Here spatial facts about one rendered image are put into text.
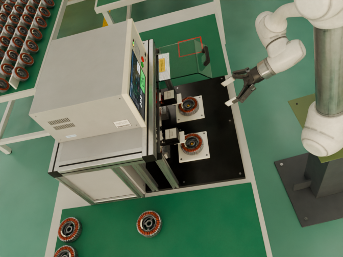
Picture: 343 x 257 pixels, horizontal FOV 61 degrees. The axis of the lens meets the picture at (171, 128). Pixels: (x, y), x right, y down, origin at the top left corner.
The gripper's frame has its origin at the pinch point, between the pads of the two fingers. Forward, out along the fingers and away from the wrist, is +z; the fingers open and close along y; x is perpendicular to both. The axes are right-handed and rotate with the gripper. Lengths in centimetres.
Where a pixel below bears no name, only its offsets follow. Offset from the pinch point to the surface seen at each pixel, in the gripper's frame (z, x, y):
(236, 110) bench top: 1.7, -9.8, -4.7
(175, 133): 18.8, 19.9, -24.8
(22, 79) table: 125, 67, 56
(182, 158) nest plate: 25.7, 7.8, -30.5
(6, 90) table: 138, 71, 51
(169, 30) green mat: 31, 7, 76
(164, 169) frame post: 21, 25, -44
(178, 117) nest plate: 26.2, 8.2, -4.5
